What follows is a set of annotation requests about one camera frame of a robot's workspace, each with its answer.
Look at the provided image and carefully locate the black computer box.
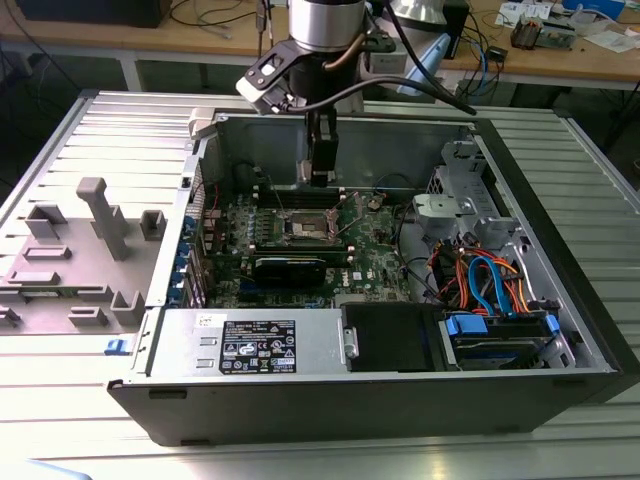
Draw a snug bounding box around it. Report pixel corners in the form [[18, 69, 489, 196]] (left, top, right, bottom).
[[14, 0, 164, 29]]

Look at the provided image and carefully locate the white paper sheet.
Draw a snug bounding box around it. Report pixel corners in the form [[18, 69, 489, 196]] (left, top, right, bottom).
[[583, 28, 639, 55]]

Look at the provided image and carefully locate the heatsink with copper fins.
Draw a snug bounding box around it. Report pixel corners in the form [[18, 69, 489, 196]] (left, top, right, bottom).
[[510, 14, 540, 50]]

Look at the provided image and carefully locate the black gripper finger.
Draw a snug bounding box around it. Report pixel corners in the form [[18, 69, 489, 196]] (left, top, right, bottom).
[[304, 112, 340, 189]]

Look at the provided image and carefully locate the green motherboard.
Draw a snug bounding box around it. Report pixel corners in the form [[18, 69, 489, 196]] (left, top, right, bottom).
[[199, 185, 429, 309]]

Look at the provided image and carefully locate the silver power supply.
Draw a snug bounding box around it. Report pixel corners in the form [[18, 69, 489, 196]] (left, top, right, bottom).
[[144, 307, 346, 376]]

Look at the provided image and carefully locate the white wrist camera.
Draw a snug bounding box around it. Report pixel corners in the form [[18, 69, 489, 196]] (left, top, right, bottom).
[[234, 42, 302, 117]]

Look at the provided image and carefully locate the orange wire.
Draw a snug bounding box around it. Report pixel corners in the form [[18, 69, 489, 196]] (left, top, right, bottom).
[[492, 252, 539, 316]]

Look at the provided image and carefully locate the black upright box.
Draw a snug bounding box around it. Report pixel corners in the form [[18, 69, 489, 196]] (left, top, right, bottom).
[[442, 0, 471, 60]]

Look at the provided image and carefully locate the hard disk in blue carrier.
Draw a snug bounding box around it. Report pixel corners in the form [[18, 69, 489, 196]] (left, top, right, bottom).
[[439, 309, 561, 371]]

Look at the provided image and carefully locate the silver metal drive cage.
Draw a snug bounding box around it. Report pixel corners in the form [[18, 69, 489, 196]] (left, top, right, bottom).
[[410, 191, 521, 251]]

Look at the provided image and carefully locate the blue wire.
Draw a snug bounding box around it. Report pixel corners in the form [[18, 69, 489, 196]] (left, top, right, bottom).
[[467, 253, 516, 319]]

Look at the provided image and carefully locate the grey parts rack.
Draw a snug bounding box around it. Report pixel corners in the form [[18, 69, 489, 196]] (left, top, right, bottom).
[[0, 177, 169, 336]]

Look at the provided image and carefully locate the black graphics card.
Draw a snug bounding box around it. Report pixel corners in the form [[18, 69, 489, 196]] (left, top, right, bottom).
[[252, 255, 329, 290]]

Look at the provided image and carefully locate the CPU socket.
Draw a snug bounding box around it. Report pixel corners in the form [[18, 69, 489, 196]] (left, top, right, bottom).
[[280, 205, 344, 247]]

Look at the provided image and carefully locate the black camera cable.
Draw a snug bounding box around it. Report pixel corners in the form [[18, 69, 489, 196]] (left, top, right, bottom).
[[277, 0, 479, 116]]

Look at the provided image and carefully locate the wooden desk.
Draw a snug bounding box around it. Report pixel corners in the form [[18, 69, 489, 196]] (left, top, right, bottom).
[[0, 0, 640, 94]]

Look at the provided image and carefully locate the metal socket cover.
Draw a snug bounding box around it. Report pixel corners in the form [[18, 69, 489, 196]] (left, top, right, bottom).
[[330, 191, 365, 236]]

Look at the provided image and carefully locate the black PC case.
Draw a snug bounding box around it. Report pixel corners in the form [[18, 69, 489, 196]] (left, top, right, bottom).
[[107, 107, 640, 448]]

